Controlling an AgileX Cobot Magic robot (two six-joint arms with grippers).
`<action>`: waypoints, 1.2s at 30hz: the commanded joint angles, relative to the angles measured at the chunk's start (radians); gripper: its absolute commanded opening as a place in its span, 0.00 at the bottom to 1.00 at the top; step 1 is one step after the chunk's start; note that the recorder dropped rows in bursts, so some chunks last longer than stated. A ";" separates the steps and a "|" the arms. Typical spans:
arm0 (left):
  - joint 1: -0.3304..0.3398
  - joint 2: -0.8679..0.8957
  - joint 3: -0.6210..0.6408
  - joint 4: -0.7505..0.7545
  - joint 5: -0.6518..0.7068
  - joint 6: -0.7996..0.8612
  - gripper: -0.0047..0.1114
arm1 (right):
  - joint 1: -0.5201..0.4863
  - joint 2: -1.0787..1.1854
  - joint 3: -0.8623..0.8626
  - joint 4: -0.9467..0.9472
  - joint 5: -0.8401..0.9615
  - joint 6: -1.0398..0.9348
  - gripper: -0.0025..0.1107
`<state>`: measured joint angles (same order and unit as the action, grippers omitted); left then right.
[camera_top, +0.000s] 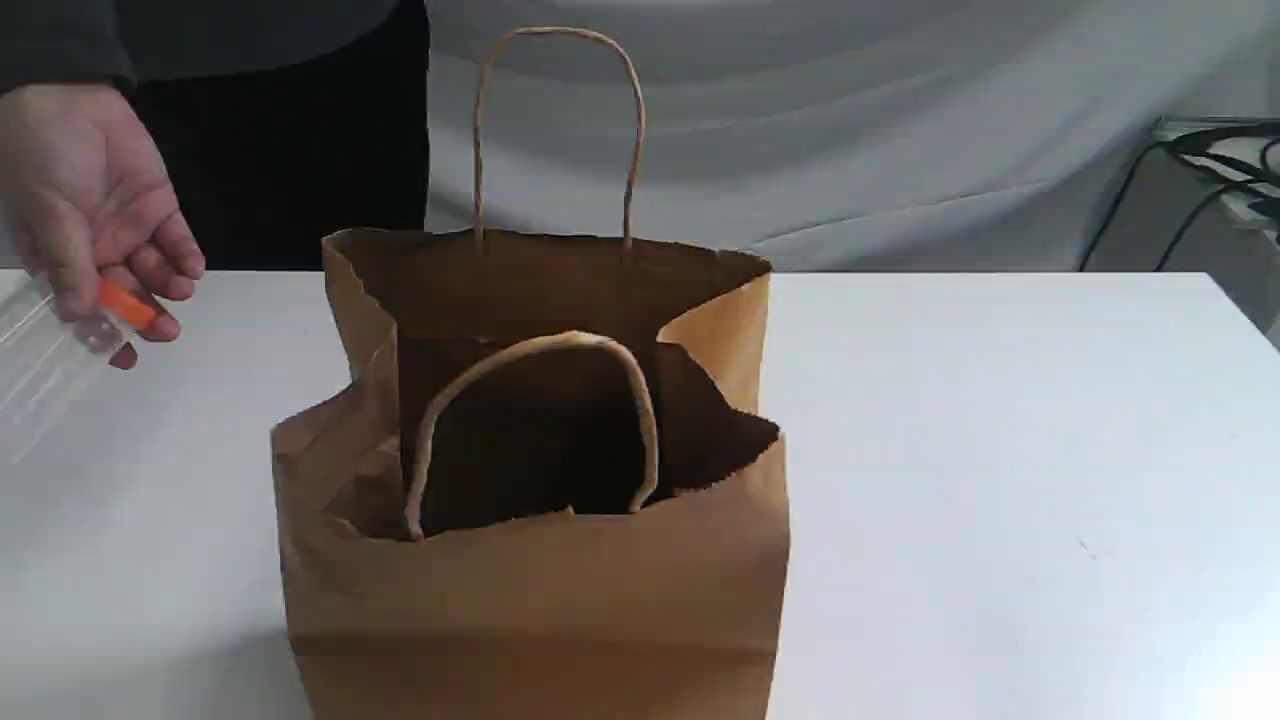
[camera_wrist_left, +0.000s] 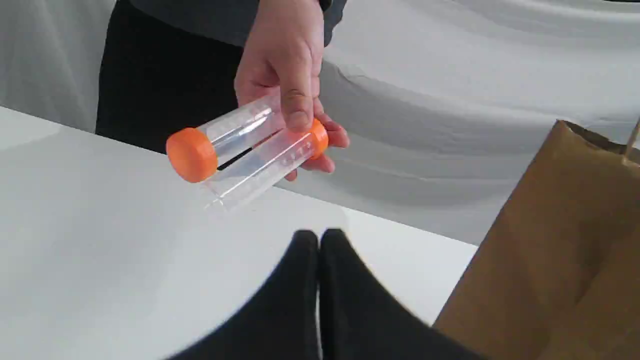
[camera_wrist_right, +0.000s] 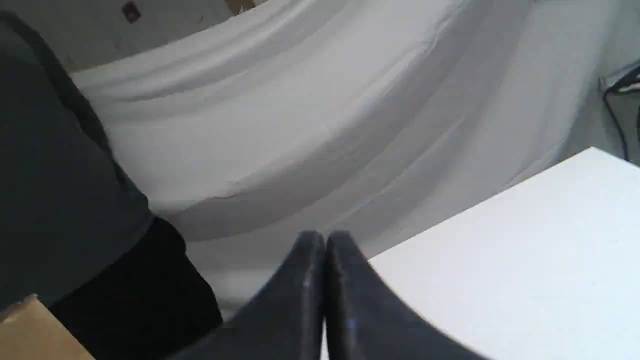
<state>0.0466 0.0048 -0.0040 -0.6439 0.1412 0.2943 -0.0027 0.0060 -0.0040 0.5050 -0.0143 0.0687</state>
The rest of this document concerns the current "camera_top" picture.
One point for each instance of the person's bare hand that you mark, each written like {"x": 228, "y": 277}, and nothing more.
{"x": 88, "y": 199}

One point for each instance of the clear bottle with orange cap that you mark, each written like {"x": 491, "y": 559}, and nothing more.
{"x": 49, "y": 358}

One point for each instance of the brown paper bag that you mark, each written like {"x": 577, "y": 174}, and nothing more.
{"x": 546, "y": 492}

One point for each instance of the person's dark clothed torso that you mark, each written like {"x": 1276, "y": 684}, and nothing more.
{"x": 279, "y": 121}

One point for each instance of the grey backdrop cloth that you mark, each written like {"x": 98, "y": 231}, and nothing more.
{"x": 942, "y": 136}

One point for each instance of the white side table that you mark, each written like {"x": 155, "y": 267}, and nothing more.
{"x": 1199, "y": 197}

